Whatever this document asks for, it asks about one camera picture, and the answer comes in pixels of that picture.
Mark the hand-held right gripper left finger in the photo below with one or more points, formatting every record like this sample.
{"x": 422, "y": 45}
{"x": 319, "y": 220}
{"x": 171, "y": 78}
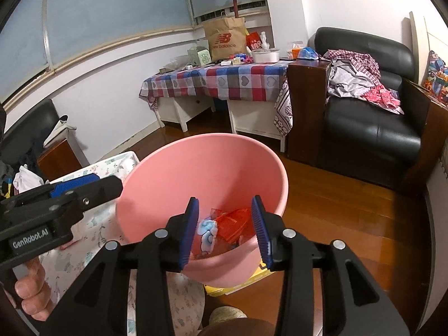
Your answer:
{"x": 187, "y": 238}

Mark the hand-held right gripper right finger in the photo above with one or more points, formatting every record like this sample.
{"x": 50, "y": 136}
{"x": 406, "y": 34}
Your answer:
{"x": 260, "y": 231}

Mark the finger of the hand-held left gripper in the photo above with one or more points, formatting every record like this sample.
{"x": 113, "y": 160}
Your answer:
{"x": 75, "y": 183}

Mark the blue white wrapper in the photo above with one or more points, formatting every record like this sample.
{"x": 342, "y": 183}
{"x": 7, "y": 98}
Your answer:
{"x": 208, "y": 232}

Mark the red wrapper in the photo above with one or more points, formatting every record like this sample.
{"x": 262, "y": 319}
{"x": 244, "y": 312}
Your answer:
{"x": 234, "y": 225}

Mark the pink plastic bucket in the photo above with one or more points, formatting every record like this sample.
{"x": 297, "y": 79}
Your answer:
{"x": 210, "y": 168}

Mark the person's left hand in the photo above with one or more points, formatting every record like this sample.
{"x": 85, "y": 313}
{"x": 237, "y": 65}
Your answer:
{"x": 33, "y": 290}

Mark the brown wooden cabinet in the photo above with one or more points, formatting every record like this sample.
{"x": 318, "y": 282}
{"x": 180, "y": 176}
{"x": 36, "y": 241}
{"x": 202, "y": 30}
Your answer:
{"x": 56, "y": 157}

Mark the floral tablecloth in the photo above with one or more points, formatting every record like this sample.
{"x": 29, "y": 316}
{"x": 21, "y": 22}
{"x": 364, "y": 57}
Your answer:
{"x": 112, "y": 162}

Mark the white crumpled cloth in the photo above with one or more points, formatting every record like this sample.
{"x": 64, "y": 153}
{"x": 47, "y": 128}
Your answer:
{"x": 28, "y": 180}

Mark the white folded cloth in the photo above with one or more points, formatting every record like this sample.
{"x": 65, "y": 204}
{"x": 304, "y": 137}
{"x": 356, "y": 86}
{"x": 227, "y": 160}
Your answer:
{"x": 59, "y": 131}

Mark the yellow cardboard box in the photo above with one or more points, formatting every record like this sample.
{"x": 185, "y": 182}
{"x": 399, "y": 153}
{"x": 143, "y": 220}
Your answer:
{"x": 224, "y": 288}

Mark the black chair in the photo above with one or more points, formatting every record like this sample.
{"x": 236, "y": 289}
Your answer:
{"x": 24, "y": 126}

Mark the white low table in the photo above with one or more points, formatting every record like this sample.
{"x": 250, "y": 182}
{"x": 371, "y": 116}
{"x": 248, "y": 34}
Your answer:
{"x": 252, "y": 122}

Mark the dark wooden side cabinet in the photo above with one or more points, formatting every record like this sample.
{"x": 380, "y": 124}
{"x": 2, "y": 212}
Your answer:
{"x": 306, "y": 112}

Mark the black leather sofa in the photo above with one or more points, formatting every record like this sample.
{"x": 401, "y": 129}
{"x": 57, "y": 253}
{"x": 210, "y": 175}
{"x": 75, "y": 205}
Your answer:
{"x": 371, "y": 136}

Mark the checked tablecloth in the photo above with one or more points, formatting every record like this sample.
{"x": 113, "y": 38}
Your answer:
{"x": 224, "y": 77}

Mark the white oval container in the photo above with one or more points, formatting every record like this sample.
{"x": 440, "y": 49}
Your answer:
{"x": 265, "y": 56}

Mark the green tissue box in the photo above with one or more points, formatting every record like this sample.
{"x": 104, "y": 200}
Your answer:
{"x": 198, "y": 56}

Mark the frosted window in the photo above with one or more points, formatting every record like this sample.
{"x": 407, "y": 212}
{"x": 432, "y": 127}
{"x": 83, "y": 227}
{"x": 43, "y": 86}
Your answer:
{"x": 105, "y": 7}

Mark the pile of clothes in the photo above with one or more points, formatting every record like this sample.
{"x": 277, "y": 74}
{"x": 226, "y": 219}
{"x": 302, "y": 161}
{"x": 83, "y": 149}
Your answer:
{"x": 353, "y": 77}

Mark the orange packet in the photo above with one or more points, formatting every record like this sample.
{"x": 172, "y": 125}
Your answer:
{"x": 294, "y": 51}

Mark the blue packet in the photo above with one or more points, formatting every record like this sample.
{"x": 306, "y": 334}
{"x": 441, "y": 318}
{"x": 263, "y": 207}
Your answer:
{"x": 308, "y": 53}

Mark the red gift bag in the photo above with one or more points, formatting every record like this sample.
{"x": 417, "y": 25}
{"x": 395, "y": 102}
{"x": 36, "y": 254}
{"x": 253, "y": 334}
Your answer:
{"x": 253, "y": 43}

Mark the dark wooden end table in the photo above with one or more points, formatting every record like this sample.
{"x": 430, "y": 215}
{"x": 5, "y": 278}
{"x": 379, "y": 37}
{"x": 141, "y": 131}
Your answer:
{"x": 425, "y": 140}

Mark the brown paper bag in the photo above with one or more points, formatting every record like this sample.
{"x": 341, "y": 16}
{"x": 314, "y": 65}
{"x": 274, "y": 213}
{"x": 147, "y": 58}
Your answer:
{"x": 225, "y": 40}

